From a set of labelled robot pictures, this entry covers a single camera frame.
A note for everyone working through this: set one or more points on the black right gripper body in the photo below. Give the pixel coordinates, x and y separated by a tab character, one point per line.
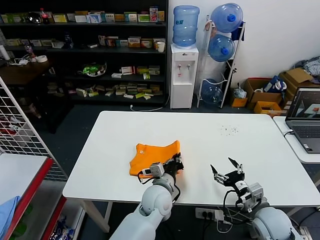
233	178

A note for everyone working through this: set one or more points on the blue drink bottle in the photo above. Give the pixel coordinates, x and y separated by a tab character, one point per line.
69	41

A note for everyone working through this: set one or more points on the grey open laptop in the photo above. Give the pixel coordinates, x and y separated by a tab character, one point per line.
304	129

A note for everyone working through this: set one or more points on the upright blue water jug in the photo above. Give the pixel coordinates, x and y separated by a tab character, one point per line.
185	27

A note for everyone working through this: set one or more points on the white table with red edge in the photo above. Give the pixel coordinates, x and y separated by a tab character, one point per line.
20	172

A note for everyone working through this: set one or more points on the multicolour medicine box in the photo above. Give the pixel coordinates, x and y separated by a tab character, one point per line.
112	41

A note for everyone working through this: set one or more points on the flat lime medicine box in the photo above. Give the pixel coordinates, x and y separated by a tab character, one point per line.
140	95

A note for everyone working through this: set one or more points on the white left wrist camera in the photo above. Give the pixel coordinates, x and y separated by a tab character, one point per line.
156	170

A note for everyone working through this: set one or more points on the small white side table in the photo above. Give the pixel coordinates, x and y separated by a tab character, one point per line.
280	122

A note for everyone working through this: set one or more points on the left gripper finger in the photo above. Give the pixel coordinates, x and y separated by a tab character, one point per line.
180	158
175	158

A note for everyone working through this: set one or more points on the scattered dark crumbs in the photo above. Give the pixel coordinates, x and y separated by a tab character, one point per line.
234	129

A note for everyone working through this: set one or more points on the pink white medicine box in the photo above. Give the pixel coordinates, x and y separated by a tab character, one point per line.
101	40

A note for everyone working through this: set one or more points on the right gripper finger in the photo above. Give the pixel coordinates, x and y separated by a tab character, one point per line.
219	177
238	168

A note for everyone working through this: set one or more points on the cream medicine box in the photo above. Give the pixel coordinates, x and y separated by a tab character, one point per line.
81	92

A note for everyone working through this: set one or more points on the yellow white medicine box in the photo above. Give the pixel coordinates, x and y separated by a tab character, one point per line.
60	17

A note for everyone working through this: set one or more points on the large white table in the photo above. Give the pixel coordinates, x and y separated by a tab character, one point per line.
250	150

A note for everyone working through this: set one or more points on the white plug-in charger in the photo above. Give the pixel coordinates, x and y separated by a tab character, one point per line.
218	215

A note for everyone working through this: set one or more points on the black shelf unit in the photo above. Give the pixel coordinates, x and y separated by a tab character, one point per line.
112	56

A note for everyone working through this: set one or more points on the pink hanging cloth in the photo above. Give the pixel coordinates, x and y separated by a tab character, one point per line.
213	31

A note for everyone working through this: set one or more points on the open yellow cardboard box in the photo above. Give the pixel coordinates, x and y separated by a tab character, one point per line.
259	109

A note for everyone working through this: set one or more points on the upright lime medicine box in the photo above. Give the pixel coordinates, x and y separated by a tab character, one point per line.
146	76

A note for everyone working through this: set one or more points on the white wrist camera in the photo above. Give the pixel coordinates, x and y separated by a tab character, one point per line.
156	170
255	191

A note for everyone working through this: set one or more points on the blue white shopping bag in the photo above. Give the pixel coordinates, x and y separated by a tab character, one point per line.
272	84

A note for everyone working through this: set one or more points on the flat white medicine box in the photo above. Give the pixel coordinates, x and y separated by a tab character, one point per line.
117	75

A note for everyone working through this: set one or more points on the green grey medicine box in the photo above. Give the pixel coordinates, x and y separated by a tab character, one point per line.
154	70

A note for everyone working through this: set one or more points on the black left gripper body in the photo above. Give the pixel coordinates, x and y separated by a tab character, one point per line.
173	168

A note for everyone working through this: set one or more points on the teal white medicine box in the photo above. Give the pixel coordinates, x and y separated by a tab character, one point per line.
130	17

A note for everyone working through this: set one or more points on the orange t-shirt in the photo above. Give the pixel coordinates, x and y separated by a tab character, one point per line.
155	155

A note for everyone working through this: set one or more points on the orange red medicine box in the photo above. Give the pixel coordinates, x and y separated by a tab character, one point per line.
146	43

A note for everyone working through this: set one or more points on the white water dispenser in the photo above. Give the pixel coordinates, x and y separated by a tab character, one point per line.
182	94

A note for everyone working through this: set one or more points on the pale teal medicine box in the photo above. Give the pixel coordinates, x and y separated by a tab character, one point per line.
123	43

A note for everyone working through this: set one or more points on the red white medicine box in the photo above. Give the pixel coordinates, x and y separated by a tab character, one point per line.
128	70

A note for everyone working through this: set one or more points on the clear bottle pink decor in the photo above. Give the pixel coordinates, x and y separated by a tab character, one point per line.
30	53

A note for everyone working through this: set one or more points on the grey plastic bag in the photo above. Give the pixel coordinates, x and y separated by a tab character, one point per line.
239	92

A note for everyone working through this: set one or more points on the shiny dark round bowl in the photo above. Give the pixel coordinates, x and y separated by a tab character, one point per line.
34	17

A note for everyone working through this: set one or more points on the brown wooden desk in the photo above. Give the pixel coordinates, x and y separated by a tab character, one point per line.
24	72

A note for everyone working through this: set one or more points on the white cylindrical bottle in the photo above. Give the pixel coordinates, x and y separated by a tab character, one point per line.
4	52

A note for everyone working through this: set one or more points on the white paper cup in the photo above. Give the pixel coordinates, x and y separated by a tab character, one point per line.
160	47

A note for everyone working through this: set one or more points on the white metal jug rack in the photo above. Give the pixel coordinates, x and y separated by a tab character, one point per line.
202	64

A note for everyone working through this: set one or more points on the light blue cloth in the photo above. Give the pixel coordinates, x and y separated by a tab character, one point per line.
8	215

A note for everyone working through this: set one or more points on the tall pink blue box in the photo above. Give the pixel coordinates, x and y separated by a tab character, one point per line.
154	14

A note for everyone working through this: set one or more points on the small yellow cardboard box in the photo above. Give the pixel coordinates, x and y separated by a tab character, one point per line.
238	102

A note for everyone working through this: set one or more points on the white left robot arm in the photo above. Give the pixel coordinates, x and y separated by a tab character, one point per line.
156	200

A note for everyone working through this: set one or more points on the wide green medicine box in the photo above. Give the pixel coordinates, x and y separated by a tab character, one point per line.
17	17

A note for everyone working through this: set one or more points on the green yellow medicine box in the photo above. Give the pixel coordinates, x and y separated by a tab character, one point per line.
142	69

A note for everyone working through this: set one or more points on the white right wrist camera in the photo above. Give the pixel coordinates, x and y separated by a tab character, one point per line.
255	191

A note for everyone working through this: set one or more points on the cola bottle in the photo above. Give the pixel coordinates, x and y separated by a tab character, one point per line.
45	17

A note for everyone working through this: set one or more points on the tilted blue water jug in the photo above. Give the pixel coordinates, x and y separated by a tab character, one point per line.
219	49
210	92
224	17

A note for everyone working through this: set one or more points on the small white power strip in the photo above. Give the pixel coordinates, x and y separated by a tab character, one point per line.
304	231

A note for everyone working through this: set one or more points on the black tripod stand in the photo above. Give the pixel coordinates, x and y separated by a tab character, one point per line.
227	72

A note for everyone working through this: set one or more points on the open brown cardboard box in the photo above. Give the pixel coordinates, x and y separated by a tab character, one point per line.
297	77

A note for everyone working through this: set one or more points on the bowl of green fruit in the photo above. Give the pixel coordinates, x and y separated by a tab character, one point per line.
92	68

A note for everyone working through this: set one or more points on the blue white medicine box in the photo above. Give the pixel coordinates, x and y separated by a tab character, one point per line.
94	18

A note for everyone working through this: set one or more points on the pile of grey clothes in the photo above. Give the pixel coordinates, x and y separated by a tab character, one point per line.
312	67

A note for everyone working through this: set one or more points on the plain white medicine box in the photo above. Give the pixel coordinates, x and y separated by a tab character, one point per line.
80	18

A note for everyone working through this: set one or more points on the dark blue hanging cloth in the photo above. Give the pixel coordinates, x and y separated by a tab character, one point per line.
238	34

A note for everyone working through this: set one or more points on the long white power strip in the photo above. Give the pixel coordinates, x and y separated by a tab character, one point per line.
200	213

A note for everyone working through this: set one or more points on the white tape roll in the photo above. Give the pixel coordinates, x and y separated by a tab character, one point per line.
41	60

